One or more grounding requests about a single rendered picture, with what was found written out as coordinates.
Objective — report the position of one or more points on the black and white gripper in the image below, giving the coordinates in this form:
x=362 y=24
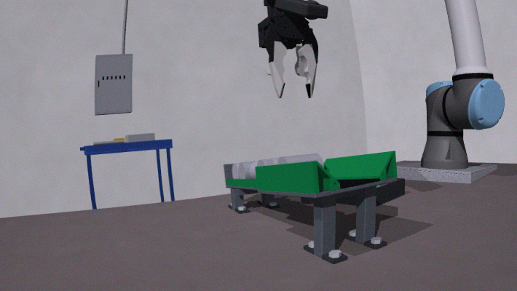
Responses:
x=291 y=29

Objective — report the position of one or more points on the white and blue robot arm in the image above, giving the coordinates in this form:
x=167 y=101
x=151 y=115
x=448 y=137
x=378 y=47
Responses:
x=470 y=101

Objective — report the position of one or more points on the grey cylinder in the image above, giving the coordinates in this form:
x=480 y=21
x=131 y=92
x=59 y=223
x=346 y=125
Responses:
x=253 y=170
x=244 y=170
x=235 y=172
x=262 y=162
x=300 y=158
x=272 y=161

